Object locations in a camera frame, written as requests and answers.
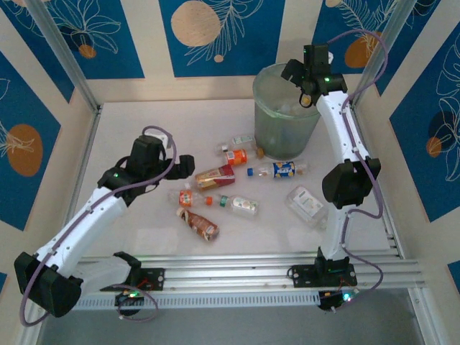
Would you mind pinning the clear bottle orange cap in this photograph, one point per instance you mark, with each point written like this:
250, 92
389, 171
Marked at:
186, 198

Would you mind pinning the large clear bottle white label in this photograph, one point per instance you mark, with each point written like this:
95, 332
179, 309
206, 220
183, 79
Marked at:
305, 205

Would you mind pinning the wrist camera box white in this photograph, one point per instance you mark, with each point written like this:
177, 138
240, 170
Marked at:
161, 138
330, 57

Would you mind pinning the aluminium frame post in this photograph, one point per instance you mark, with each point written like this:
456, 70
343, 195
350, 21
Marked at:
61, 54
388, 36

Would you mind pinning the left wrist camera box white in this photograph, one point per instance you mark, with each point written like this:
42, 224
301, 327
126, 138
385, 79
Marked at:
161, 138

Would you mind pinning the orange label bottle tan cap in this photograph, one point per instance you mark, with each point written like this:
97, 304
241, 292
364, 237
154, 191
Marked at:
238, 156

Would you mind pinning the clear bottle green cap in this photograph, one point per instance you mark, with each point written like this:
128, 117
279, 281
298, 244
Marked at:
241, 205

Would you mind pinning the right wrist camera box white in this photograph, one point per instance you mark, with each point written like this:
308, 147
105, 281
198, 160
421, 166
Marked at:
330, 57

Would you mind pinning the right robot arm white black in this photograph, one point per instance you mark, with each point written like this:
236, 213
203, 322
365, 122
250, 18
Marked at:
341, 129

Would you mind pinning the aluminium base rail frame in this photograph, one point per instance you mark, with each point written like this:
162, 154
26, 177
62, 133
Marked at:
230, 273

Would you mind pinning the small clear bottle green-white label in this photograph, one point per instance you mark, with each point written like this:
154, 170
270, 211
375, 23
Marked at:
241, 139

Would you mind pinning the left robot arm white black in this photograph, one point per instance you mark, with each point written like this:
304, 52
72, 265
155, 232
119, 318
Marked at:
79, 230

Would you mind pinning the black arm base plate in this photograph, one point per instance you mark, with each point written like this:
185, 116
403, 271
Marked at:
154, 278
305, 275

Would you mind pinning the brown label bottle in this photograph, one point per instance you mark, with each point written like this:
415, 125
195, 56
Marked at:
200, 226

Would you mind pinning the controller board with lights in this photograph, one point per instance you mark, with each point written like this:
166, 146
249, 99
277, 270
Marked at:
129, 298
334, 300

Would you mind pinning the blue label bottle blue cap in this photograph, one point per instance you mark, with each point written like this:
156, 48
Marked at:
283, 169

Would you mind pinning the translucent green trash bin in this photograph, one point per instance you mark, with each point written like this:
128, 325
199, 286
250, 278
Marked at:
284, 136

